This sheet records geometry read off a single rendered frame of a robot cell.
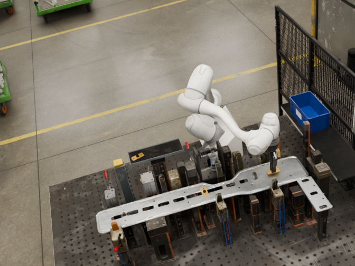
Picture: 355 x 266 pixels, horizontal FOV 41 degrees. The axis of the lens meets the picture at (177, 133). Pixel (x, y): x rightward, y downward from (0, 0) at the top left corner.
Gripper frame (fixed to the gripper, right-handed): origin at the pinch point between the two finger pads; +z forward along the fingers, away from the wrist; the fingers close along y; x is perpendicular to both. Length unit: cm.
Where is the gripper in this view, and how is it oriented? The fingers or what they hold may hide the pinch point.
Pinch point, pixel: (272, 167)
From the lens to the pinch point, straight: 309.1
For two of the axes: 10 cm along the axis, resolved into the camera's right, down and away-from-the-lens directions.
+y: 2.2, 5.6, -8.0
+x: 9.6, -2.6, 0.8
